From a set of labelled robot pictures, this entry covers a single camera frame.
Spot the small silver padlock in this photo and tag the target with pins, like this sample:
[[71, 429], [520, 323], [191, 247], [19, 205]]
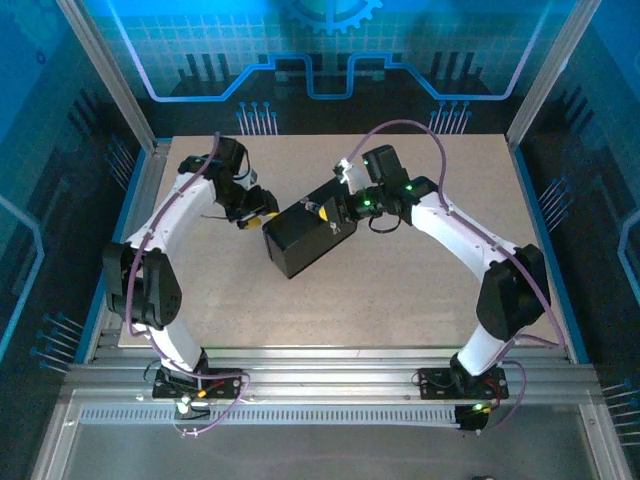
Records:
[[310, 206]]

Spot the black box with painting lid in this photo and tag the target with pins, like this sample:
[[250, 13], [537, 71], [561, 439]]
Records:
[[300, 245]]

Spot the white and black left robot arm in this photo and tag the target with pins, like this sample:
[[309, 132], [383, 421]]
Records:
[[175, 210]]

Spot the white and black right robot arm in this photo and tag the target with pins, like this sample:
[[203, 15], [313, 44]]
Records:
[[450, 225]]

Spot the black electronics module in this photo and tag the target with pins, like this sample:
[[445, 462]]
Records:
[[470, 420]]

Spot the short aluminium side rail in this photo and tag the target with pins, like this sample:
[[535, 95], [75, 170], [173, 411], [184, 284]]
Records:
[[145, 200]]

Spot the long aluminium frame rail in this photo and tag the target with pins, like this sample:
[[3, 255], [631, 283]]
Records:
[[325, 370]]

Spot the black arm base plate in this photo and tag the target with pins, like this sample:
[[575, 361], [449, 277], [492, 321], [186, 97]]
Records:
[[435, 385], [225, 382]]

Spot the aluminium frame post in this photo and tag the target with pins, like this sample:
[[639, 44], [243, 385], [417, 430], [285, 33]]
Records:
[[110, 80], [550, 80]]

